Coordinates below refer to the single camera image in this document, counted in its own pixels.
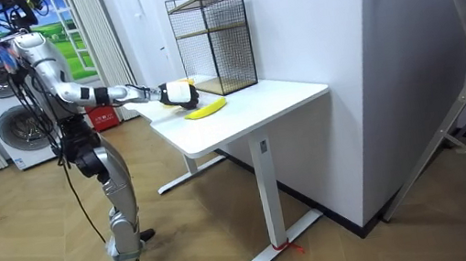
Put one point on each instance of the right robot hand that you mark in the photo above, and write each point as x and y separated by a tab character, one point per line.
179	93

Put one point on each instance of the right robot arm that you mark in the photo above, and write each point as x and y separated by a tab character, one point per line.
70	92

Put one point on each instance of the yellow banana soft toy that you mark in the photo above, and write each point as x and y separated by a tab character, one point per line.
207	109

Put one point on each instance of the white desk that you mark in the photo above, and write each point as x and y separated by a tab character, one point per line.
248	109

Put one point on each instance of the red box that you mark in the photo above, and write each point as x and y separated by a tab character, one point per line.
104	118

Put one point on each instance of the robot legs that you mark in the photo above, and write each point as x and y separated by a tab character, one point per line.
117	180

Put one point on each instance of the robot body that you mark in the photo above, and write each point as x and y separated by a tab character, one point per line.
72	140

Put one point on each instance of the landscape window wall poster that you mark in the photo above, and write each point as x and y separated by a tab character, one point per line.
74	57

